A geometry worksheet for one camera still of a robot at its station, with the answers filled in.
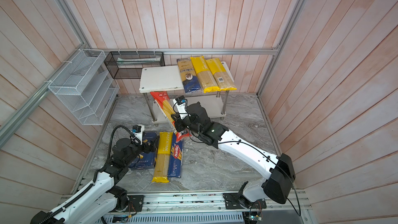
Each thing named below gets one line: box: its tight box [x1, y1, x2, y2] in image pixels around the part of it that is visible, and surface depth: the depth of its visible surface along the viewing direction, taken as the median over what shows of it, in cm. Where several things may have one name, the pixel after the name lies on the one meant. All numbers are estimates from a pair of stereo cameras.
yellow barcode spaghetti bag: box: [205, 58, 238, 92], surface depth 79 cm
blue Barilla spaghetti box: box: [167, 132, 183, 178], surface depth 86 cm
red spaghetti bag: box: [149, 91, 192, 143], surface depth 73 cm
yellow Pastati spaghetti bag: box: [151, 131, 174, 184], surface depth 86 cm
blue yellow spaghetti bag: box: [176, 58, 202, 94], surface depth 80 cm
